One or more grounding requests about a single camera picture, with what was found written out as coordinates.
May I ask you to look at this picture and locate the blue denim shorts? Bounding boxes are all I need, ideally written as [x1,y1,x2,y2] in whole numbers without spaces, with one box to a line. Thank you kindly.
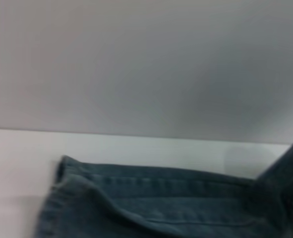
[36,132,293,238]

